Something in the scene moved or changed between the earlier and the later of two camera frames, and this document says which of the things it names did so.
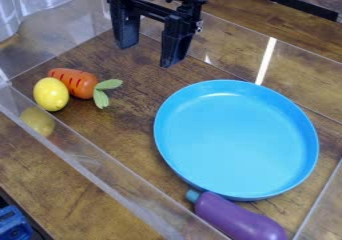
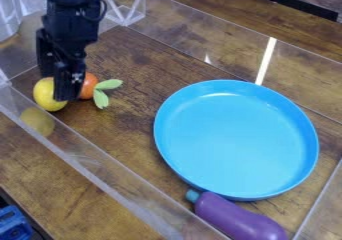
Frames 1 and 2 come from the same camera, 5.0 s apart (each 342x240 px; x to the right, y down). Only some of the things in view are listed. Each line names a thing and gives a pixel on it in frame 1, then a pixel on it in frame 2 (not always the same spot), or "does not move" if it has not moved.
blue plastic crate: x=15 y=224 does not move
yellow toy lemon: x=51 y=94 does not move
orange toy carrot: x=83 y=85 does not move
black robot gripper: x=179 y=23 to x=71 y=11
